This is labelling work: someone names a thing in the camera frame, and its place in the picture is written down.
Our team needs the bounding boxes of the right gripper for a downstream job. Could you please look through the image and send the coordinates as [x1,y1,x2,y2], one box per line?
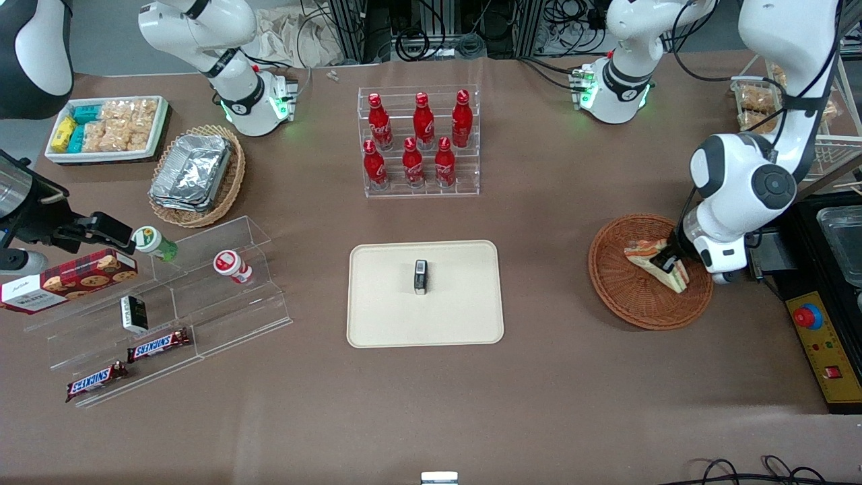
[0,152,135,276]

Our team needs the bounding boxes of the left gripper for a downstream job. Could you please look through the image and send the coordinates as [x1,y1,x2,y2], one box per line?
[657,228,735,285]

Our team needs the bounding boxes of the triangular sandwich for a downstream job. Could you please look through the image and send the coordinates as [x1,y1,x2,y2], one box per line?
[624,239,689,294]

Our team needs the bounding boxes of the round brown wicker basket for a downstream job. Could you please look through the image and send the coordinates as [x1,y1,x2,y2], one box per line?
[588,214,715,331]

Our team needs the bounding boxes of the white rectangular snack tray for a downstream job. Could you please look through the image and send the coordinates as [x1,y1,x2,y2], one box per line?
[45,96,169,164]

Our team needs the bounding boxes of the light oval wicker basket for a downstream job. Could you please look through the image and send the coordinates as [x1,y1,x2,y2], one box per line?
[148,125,246,228]

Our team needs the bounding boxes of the beige plastic tray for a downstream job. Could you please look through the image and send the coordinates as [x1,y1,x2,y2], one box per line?
[347,240,505,349]

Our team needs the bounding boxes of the green bottle with white cap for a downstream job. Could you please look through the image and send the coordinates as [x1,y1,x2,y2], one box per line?
[133,226,180,263]

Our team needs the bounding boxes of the red tartan cookie box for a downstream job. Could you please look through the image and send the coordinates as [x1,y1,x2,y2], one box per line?
[0,248,139,316]

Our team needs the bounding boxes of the small black and white box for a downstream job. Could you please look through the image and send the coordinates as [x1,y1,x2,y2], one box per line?
[120,295,149,335]

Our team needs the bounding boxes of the clear rice cracker bag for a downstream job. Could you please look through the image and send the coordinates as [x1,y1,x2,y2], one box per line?
[133,98,160,133]
[82,121,109,153]
[100,100,136,124]
[104,121,151,153]

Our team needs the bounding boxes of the yellow snack pack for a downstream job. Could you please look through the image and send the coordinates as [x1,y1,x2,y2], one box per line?
[53,116,77,153]

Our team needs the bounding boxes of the aluminium foil container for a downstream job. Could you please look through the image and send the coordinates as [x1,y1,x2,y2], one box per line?
[150,133,234,206]

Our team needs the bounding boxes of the Snickers chocolate bar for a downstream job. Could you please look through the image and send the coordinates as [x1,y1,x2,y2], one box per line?
[65,361,129,403]
[127,327,192,364]

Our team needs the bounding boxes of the red and white yogurt bottle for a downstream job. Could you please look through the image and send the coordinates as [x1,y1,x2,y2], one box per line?
[213,249,254,284]

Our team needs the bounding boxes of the black appliance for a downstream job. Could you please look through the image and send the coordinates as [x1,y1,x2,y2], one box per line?
[744,192,862,300]

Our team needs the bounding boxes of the clear acrylic stepped shelf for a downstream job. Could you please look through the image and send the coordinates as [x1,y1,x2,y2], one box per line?
[24,216,294,410]

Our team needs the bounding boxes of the clear plastic container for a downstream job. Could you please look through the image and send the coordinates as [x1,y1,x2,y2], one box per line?
[817,205,862,288]

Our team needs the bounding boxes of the yellow emergency stop box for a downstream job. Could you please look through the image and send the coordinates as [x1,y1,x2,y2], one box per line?
[786,291,862,414]

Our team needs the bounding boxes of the clear acrylic bottle rack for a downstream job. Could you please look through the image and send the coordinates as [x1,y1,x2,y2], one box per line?
[357,84,481,199]

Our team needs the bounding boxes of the red cola bottle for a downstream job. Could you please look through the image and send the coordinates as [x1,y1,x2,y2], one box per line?
[412,92,436,150]
[434,136,457,188]
[402,137,426,189]
[363,139,390,191]
[451,89,474,149]
[367,92,395,151]

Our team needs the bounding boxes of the beige crumpled cloth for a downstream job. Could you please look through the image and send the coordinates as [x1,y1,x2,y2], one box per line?
[256,7,344,68]

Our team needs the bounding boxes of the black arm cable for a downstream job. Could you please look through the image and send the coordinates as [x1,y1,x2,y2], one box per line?
[670,0,846,233]

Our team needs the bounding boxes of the white wire rack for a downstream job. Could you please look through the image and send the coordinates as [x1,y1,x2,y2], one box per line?
[731,57,862,184]

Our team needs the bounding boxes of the black floor cable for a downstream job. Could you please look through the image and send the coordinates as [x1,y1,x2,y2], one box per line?
[677,457,862,485]

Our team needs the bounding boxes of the aluminium frame post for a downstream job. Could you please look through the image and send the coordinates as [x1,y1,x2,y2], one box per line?
[328,0,378,65]
[515,0,546,58]

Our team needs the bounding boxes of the coiled black cable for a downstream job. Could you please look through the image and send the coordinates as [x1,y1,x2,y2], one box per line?
[394,27,432,61]

